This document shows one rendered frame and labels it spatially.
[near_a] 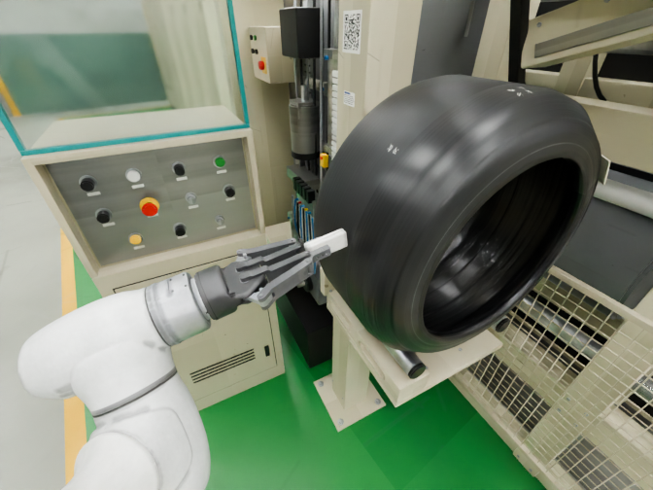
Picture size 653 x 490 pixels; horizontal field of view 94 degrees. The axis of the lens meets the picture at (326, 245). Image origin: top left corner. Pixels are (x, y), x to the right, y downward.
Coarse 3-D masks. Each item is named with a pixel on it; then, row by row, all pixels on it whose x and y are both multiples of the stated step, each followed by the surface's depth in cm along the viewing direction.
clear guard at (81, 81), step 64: (0, 0) 60; (64, 0) 63; (128, 0) 68; (192, 0) 72; (0, 64) 64; (64, 64) 68; (128, 64) 73; (192, 64) 79; (64, 128) 74; (128, 128) 80; (192, 128) 86
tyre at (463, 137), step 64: (384, 128) 50; (448, 128) 42; (512, 128) 41; (576, 128) 45; (320, 192) 60; (384, 192) 45; (448, 192) 41; (512, 192) 79; (576, 192) 58; (384, 256) 45; (448, 256) 91; (512, 256) 80; (384, 320) 52; (448, 320) 78
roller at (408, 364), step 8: (384, 344) 74; (392, 352) 71; (400, 352) 70; (408, 352) 69; (400, 360) 69; (408, 360) 68; (416, 360) 68; (408, 368) 67; (416, 368) 66; (424, 368) 68; (416, 376) 68
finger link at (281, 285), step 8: (296, 264) 45; (304, 264) 45; (288, 272) 44; (296, 272) 44; (304, 272) 45; (312, 272) 47; (280, 280) 43; (288, 280) 44; (296, 280) 45; (264, 288) 42; (272, 288) 42; (280, 288) 43; (288, 288) 44; (264, 296) 41; (272, 296) 43; (280, 296) 44
